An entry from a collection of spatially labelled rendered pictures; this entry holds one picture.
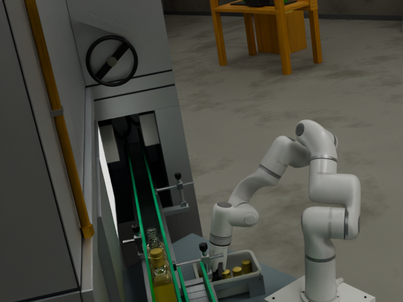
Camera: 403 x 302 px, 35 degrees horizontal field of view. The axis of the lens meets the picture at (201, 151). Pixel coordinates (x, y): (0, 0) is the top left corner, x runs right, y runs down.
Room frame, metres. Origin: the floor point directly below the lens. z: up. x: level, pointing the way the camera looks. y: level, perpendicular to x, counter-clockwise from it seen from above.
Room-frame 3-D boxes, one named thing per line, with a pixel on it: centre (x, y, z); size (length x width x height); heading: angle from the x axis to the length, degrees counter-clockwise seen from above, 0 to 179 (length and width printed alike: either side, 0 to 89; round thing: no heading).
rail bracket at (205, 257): (1.85, 0.07, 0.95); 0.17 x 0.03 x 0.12; 96
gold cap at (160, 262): (1.58, 0.17, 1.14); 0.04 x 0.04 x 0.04
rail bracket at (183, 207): (2.49, 0.14, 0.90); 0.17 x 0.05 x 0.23; 96
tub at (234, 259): (1.98, -0.02, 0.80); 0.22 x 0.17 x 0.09; 96
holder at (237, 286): (1.97, 0.01, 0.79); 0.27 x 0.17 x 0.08; 96
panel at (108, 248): (1.96, 0.34, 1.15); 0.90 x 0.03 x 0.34; 6
